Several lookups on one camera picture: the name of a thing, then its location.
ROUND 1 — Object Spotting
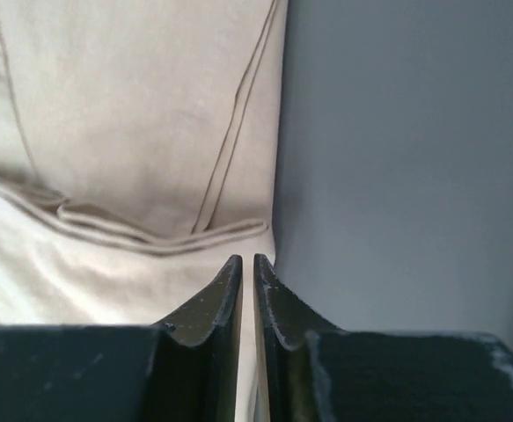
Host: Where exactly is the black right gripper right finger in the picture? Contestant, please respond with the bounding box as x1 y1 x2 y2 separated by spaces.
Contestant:
253 254 513 421

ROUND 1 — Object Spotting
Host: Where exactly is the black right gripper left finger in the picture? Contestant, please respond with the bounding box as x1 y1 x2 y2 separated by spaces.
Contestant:
0 255 243 421

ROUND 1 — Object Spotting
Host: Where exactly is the beige t shirt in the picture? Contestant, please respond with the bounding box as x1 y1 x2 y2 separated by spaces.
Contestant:
0 1 288 421

